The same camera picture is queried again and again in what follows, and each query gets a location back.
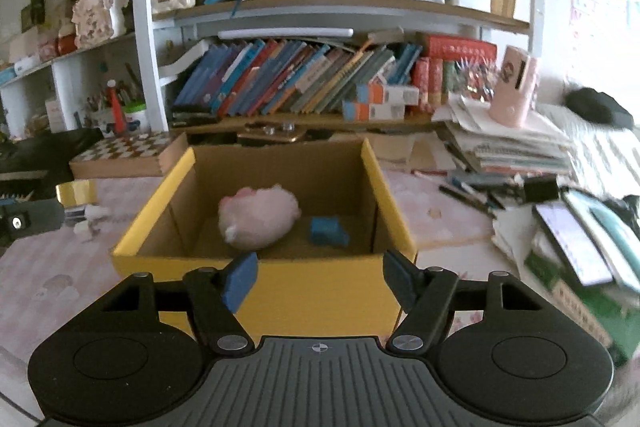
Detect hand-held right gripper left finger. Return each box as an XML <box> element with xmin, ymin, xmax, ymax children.
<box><xmin>92</xmin><ymin>251</ymin><xmax>259</xmax><ymax>356</ymax></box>

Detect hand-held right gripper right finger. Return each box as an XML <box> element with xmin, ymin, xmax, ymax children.
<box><xmin>382</xmin><ymin>250</ymin><xmax>546</xmax><ymax>356</ymax></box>

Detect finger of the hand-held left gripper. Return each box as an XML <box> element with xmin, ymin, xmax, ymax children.
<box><xmin>0</xmin><ymin>199</ymin><xmax>66</xmax><ymax>248</ymax></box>

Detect gold tape roll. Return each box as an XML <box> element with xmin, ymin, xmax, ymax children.
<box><xmin>55</xmin><ymin>179</ymin><xmax>98</xmax><ymax>210</ymax></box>

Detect white charger plug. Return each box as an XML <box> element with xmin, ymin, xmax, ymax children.
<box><xmin>65</xmin><ymin>204</ymin><xmax>111</xmax><ymax>235</ymax></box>

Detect pink plush toy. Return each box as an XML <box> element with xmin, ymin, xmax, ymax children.
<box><xmin>217</xmin><ymin>186</ymin><xmax>301</xmax><ymax>250</ymax></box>

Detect yellow cardboard box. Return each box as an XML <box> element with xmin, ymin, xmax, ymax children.
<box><xmin>111</xmin><ymin>138</ymin><xmax>418</xmax><ymax>343</ymax></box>

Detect blue eraser block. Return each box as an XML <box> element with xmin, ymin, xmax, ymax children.
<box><xmin>309</xmin><ymin>217</ymin><xmax>350</xmax><ymax>247</ymax></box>

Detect black piano keyboard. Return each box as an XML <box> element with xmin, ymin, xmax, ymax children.
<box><xmin>0</xmin><ymin>127</ymin><xmax>103</xmax><ymax>202</ymax></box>

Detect black pen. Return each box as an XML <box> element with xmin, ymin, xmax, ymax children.
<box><xmin>439</xmin><ymin>185</ymin><xmax>496</xmax><ymax>214</ymax></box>

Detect white box with red label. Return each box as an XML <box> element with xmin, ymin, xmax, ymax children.
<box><xmin>45</xmin><ymin>99</ymin><xmax>68</xmax><ymax>132</ymax></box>

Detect wooden chessboard box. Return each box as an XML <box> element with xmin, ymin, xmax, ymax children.
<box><xmin>69</xmin><ymin>132</ymin><xmax>188</xmax><ymax>180</ymax></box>

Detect white cup of pens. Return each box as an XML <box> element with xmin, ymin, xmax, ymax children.
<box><xmin>82</xmin><ymin>77</ymin><xmax>118</xmax><ymax>138</ymax></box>

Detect brown cardboard sheet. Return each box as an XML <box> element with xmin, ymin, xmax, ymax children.
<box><xmin>370</xmin><ymin>132</ymin><xmax>451</xmax><ymax>172</ymax></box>

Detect red and white marker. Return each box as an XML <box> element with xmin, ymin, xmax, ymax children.
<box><xmin>106</xmin><ymin>79</ymin><xmax>127</xmax><ymax>136</ymax></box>

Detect white jar with green lid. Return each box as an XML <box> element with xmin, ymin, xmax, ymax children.
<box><xmin>124</xmin><ymin>103</ymin><xmax>149</xmax><ymax>134</ymax></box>

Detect brown wooden music box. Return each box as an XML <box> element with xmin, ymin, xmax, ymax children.
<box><xmin>237</xmin><ymin>121</ymin><xmax>306</xmax><ymax>145</ymax></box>

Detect black power adapter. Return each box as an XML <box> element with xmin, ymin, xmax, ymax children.
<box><xmin>520</xmin><ymin>177</ymin><xmax>560</xmax><ymax>204</ymax></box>

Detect orange and white carton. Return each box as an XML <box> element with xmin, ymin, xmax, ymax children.
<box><xmin>342</xmin><ymin>101</ymin><xmax>406</xmax><ymax>122</ymax></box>
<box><xmin>356</xmin><ymin>83</ymin><xmax>420</xmax><ymax>106</ymax></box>

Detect stack of papers and booklets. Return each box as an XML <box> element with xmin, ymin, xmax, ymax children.
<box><xmin>440</xmin><ymin>94</ymin><xmax>576</xmax><ymax>175</ymax></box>

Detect thick green book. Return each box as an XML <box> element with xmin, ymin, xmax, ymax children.
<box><xmin>524</xmin><ymin>247</ymin><xmax>636</xmax><ymax>365</ymax></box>

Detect red book set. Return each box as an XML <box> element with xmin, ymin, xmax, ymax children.
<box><xmin>412</xmin><ymin>57</ymin><xmax>456</xmax><ymax>112</ymax></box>

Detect white bookshelf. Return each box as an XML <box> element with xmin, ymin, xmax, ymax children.
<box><xmin>0</xmin><ymin>0</ymin><xmax>546</xmax><ymax>138</ymax></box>

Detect colourful candy bag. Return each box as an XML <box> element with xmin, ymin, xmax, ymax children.
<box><xmin>452</xmin><ymin>59</ymin><xmax>496</xmax><ymax>102</ymax></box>

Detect row of leaning picture books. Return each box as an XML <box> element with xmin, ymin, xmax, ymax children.
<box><xmin>172</xmin><ymin>38</ymin><xmax>423</xmax><ymax>118</ymax></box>

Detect pink cylinder pen holder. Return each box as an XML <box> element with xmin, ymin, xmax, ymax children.
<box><xmin>489</xmin><ymin>45</ymin><xmax>540</xmax><ymax>126</ymax></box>

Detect white floral ornament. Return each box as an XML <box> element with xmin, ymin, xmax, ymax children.
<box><xmin>71</xmin><ymin>0</ymin><xmax>130</xmax><ymax>48</ymax></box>

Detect thick red dictionary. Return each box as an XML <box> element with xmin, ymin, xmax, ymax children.
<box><xmin>422</xmin><ymin>34</ymin><xmax>498</xmax><ymax>64</ymax></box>

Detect black cushion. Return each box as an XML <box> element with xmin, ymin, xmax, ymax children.
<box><xmin>567</xmin><ymin>88</ymin><xmax>635</xmax><ymax>128</ymax></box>

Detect pink alphabet wall poster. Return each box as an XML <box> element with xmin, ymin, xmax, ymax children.
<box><xmin>567</xmin><ymin>0</ymin><xmax>628</xmax><ymax>80</ymax></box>

